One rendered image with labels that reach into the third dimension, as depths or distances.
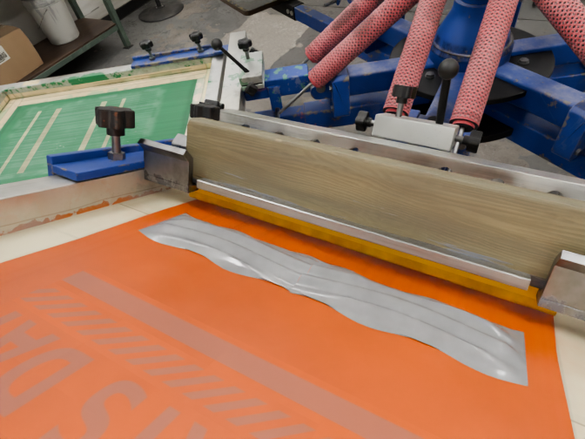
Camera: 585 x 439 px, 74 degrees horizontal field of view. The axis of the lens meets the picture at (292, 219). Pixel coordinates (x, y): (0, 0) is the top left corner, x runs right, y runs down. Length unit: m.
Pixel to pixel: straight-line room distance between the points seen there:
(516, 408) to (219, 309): 0.21
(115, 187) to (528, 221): 0.42
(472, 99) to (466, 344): 0.53
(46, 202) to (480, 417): 0.41
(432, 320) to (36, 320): 0.28
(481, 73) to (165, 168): 0.56
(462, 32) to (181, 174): 0.78
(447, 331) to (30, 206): 0.39
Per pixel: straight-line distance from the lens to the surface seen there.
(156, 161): 0.50
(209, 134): 0.46
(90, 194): 0.48
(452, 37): 1.07
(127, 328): 0.29
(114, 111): 0.49
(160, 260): 0.37
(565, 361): 0.37
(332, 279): 0.36
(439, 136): 0.64
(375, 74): 1.08
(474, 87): 0.78
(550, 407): 0.31
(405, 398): 0.27
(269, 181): 0.42
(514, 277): 0.37
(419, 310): 0.34
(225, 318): 0.30
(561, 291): 0.37
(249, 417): 0.23
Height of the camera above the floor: 1.55
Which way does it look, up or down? 49 degrees down
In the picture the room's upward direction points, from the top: 12 degrees counter-clockwise
